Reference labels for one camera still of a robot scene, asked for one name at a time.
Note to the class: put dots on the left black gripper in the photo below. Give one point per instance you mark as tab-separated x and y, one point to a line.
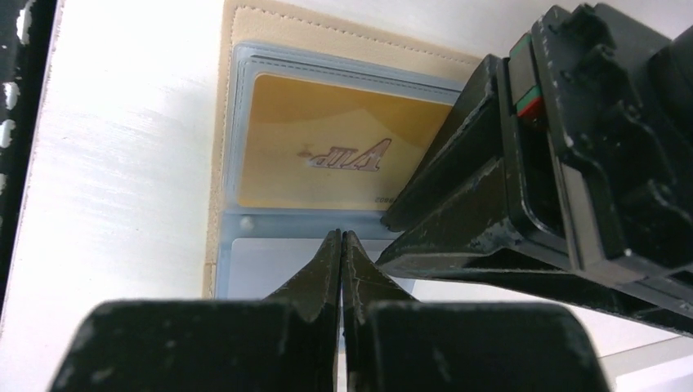
614	99

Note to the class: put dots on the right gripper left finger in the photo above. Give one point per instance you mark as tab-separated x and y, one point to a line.
287	341

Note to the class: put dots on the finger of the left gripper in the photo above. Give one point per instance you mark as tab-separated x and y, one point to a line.
483	124
471	238

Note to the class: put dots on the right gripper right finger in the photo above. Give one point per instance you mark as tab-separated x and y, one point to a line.
397	343

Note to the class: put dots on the beige card holder wallet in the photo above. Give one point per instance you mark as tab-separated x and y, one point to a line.
273	37

